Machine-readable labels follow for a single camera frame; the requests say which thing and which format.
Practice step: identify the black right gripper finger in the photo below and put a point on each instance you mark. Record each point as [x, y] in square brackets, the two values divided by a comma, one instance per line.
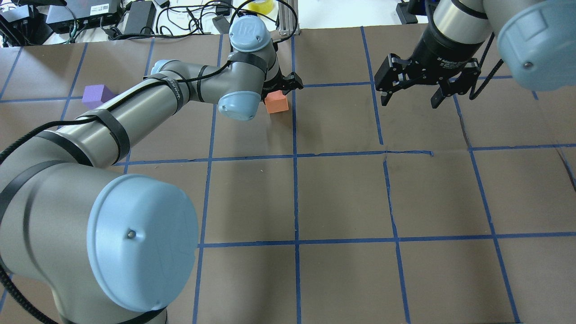
[392, 76]
[465, 81]

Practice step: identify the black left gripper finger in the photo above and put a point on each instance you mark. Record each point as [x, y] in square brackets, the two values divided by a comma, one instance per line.
[291, 82]

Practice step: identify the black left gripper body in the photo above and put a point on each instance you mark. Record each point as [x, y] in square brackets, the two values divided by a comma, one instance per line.
[288, 83]

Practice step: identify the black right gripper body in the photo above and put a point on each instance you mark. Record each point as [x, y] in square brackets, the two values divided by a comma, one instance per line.
[438, 56]

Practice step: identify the orange foam cube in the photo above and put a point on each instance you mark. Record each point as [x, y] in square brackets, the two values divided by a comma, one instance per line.
[276, 102]

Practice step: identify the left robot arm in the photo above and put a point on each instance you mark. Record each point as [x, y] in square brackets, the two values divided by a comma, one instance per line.
[119, 248]

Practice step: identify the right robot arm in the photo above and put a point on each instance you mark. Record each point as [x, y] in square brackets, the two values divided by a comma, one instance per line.
[467, 41]

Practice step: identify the black power brick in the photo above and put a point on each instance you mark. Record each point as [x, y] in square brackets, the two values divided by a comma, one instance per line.
[404, 14]

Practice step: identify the yellow tape roll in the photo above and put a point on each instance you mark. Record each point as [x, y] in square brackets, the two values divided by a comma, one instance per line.
[263, 7]

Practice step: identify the black power adapter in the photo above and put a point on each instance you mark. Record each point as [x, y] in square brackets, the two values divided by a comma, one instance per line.
[141, 14]

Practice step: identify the purple foam cube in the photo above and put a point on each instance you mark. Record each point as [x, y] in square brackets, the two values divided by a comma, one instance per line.
[96, 95]

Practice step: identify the aluminium frame post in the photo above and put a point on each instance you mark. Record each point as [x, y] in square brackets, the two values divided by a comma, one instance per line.
[288, 23]

